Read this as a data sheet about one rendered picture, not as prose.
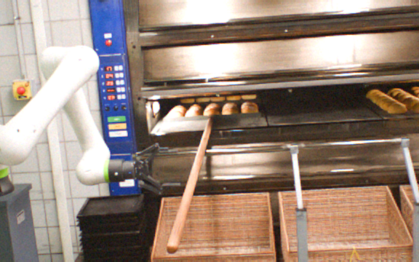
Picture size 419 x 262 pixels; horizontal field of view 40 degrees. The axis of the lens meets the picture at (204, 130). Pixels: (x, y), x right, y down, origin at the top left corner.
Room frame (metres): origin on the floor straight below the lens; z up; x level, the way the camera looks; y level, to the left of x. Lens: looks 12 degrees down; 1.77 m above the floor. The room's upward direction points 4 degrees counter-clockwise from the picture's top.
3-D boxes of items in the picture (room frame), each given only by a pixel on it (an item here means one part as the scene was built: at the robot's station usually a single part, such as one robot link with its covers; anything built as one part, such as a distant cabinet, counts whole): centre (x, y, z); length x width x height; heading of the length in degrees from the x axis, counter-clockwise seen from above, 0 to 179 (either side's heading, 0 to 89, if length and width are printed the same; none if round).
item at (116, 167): (2.23, 0.35, 1.18); 0.12 x 0.06 x 0.09; 175
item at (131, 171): (2.22, 0.28, 1.18); 0.09 x 0.07 x 0.08; 85
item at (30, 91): (2.91, 0.88, 1.46); 0.10 x 0.07 x 0.10; 86
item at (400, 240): (2.58, -0.61, 0.72); 0.56 x 0.49 x 0.28; 86
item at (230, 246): (2.62, -0.01, 0.72); 0.56 x 0.49 x 0.28; 86
